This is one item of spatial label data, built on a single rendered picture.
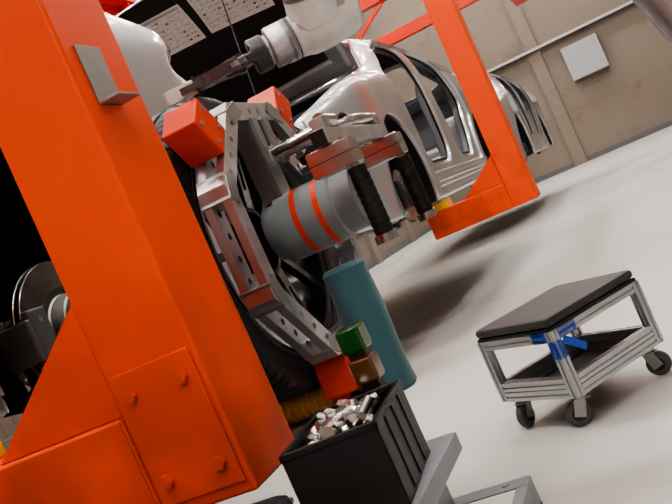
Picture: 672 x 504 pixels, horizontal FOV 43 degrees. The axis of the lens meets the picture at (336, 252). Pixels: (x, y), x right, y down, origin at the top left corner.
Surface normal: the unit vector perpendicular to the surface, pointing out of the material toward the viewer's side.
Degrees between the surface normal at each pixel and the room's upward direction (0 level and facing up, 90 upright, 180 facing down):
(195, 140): 135
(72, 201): 90
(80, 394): 90
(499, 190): 90
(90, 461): 90
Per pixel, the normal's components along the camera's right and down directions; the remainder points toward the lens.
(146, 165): 0.86, -0.37
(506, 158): -0.31, 0.15
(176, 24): 0.14, 0.83
